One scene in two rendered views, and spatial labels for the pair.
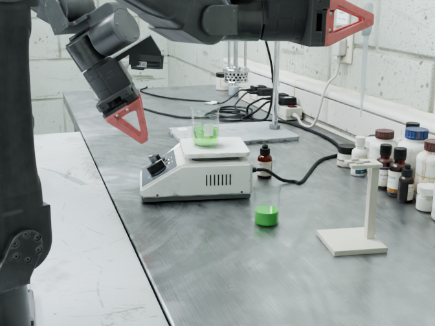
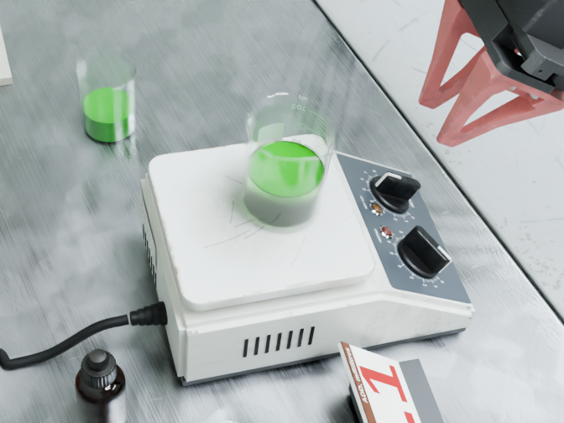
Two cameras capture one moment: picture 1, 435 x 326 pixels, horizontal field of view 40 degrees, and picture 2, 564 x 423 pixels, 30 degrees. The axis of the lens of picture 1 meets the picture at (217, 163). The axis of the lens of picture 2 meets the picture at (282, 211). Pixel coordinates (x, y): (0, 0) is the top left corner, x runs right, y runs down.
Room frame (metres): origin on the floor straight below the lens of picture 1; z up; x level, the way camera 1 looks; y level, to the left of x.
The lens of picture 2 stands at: (1.48, -0.08, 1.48)
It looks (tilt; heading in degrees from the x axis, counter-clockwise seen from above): 50 degrees down; 166
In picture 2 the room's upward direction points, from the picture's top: 8 degrees clockwise
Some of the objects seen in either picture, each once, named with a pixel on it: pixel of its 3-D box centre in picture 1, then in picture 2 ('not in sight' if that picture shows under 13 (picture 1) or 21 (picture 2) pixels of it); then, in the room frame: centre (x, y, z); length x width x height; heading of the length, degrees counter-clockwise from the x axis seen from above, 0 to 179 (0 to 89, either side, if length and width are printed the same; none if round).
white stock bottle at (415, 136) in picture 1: (413, 158); not in sight; (1.09, -0.37, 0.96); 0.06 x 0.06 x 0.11
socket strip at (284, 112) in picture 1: (267, 101); not in sight; (1.89, -0.16, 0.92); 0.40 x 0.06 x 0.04; 18
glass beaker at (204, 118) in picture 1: (204, 125); (290, 166); (1.07, 0.02, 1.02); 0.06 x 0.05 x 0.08; 44
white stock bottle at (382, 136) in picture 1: (382, 154); not in sight; (1.14, -0.33, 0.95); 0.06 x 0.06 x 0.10
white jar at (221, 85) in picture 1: (223, 81); not in sight; (2.28, -0.02, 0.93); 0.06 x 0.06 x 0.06
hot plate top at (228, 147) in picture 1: (213, 147); (258, 216); (1.07, 0.01, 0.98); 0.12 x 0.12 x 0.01; 7
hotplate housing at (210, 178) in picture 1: (199, 170); (291, 253); (1.07, 0.03, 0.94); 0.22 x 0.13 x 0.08; 97
